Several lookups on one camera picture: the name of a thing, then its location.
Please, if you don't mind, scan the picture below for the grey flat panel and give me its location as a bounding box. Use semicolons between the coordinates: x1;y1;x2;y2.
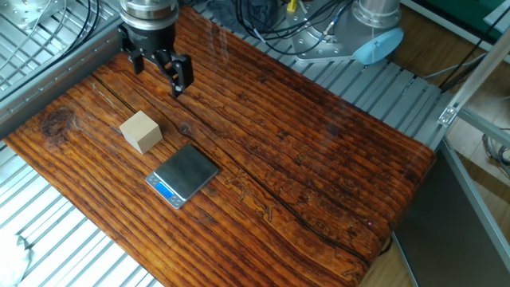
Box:
392;139;510;287

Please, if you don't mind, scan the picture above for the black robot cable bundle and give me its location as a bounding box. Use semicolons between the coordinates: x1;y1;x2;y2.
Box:
234;0;354;57

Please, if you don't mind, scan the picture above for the silver perforated metal plate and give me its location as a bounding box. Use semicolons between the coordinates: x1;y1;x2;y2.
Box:
0;0;69;31

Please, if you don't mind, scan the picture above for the grey coiled cable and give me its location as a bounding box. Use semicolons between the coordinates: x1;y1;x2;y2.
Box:
481;129;510;179

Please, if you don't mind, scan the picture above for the white crumpled cloth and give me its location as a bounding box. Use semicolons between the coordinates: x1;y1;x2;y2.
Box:
0;233;33;287

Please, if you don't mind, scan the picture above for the silver digital pocket scale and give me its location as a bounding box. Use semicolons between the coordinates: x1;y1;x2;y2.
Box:
144;143;220;210

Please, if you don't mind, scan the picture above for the light wooden cube block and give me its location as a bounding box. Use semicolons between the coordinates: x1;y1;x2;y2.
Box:
119;110;164;155

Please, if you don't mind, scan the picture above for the grey aluminium table rail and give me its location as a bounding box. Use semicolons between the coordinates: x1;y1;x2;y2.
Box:
0;23;125;139

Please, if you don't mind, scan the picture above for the aluminium frame post with bracket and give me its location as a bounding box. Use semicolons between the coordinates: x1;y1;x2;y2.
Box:
437;35;510;128

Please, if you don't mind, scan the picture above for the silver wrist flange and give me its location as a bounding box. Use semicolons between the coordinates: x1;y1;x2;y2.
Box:
118;0;180;31

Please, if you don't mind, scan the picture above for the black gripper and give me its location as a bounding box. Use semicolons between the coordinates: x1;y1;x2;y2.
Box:
119;23;195;100

